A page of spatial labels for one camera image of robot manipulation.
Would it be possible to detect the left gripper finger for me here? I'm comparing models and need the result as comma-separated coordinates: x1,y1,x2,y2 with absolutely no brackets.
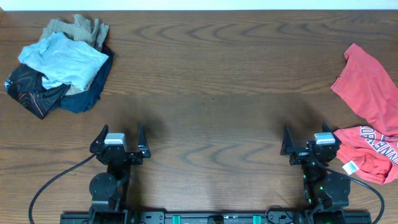
138,124,150,157
90,124,109,152

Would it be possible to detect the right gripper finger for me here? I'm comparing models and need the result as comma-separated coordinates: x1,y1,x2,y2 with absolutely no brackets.
280,125,294,156
322,121,341,144

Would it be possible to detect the red printed t-shirt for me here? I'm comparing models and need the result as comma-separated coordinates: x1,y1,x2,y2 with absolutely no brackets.
331,44,397,185

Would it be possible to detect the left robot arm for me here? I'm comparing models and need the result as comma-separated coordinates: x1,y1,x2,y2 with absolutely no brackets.
89,125,151,223

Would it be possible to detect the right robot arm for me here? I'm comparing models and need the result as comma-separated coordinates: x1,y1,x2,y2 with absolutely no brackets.
280,123,351,223

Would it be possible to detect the navy blue garment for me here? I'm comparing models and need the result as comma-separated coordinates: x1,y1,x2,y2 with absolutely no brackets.
59,46,114,113

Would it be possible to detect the light blue shirt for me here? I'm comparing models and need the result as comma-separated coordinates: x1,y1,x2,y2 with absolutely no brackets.
18,32,109,91

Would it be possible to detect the black orange patterned garment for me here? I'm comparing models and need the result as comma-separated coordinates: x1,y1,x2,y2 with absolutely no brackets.
4,63,70,119

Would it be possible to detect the beige garment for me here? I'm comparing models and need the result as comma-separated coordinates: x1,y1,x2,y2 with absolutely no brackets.
40,14,109,52

